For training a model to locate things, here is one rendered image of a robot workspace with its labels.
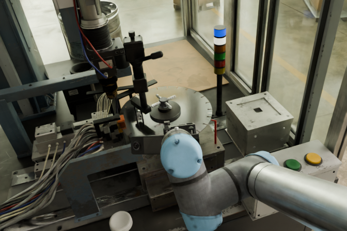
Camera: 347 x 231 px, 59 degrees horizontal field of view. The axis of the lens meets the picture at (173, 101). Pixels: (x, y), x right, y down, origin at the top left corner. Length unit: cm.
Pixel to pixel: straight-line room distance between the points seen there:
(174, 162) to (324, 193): 24
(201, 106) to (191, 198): 54
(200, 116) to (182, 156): 50
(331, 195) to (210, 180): 23
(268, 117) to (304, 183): 64
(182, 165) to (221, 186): 10
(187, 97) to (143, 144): 42
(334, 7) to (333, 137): 39
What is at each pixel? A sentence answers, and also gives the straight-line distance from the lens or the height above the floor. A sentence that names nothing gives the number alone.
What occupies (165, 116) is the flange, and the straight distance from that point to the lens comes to 103.
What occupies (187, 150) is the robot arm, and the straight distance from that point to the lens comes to 55.
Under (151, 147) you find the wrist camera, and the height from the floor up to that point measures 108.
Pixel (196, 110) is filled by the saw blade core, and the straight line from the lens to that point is 106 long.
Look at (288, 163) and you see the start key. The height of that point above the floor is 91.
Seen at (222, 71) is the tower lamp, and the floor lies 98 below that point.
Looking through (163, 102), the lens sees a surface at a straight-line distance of 103.
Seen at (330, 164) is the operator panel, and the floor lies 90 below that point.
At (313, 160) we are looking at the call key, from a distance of 100.
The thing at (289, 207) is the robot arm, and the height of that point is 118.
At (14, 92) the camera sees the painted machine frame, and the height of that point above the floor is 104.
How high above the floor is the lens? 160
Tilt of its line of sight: 36 degrees down
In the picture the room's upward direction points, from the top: 6 degrees counter-clockwise
